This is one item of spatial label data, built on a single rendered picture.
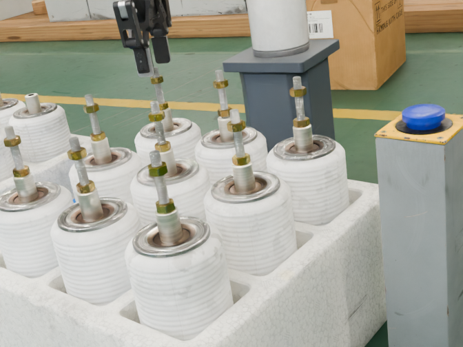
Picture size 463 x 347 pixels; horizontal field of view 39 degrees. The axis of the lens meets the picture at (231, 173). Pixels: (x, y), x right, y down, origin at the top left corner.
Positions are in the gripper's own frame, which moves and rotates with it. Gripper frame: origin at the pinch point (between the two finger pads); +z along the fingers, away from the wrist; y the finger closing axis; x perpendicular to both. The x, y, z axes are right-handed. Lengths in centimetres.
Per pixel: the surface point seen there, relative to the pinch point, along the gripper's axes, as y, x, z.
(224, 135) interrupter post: -6.1, -10.3, 9.4
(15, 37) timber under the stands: 224, 169, 33
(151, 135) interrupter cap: -2.9, 1.3, 9.9
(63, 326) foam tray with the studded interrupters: -33.9, 1.6, 19.2
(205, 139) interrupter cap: -5.6, -7.4, 9.9
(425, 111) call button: -21.5, -35.3, 2.3
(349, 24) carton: 95, -18, 17
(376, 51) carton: 95, -24, 25
